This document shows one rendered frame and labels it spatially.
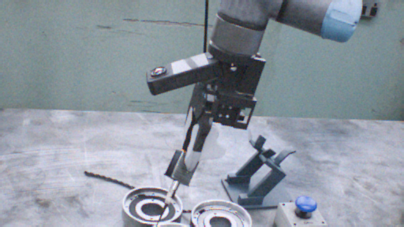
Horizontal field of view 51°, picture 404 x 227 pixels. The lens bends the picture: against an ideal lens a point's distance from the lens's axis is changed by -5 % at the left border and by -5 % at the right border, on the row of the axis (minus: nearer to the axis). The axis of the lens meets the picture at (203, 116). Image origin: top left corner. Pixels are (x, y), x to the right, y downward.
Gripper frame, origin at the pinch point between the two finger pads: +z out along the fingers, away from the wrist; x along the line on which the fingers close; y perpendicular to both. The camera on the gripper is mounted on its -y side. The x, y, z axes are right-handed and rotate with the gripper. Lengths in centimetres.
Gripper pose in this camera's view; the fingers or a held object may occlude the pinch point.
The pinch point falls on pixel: (185, 158)
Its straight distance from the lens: 74.4
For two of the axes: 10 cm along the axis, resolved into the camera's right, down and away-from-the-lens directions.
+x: -1.9, -4.7, 8.6
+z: -2.7, 8.7, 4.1
